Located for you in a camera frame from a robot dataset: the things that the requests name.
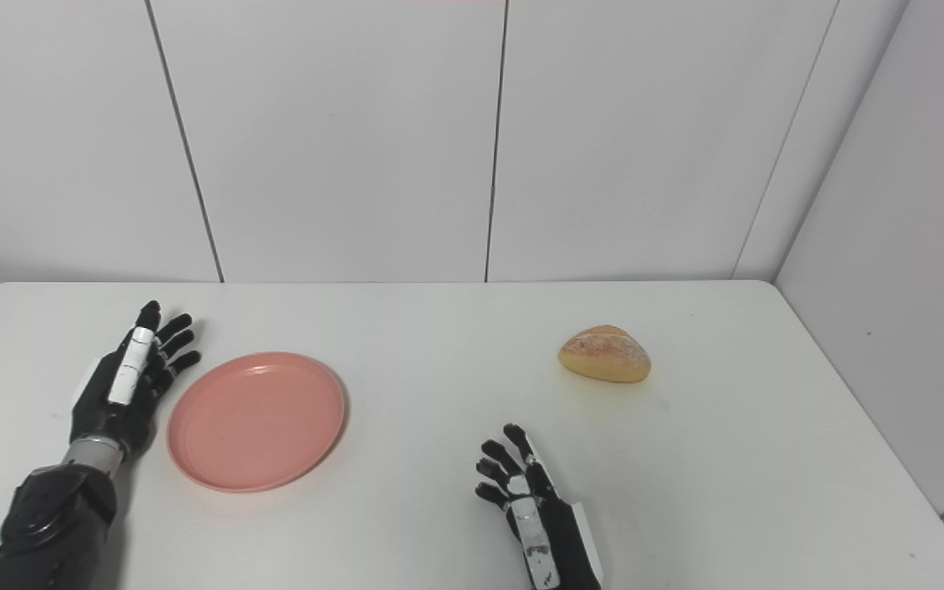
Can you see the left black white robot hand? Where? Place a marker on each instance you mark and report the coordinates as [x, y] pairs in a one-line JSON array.
[[124, 385]]

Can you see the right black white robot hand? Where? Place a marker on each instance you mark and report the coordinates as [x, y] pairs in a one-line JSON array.
[[542, 524]]

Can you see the pink round plate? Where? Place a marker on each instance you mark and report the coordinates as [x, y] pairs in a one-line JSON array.
[[257, 422]]

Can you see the golden bread roll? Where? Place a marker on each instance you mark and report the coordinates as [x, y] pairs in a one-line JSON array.
[[605, 354]]

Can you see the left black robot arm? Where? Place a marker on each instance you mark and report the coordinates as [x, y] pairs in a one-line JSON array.
[[50, 524]]

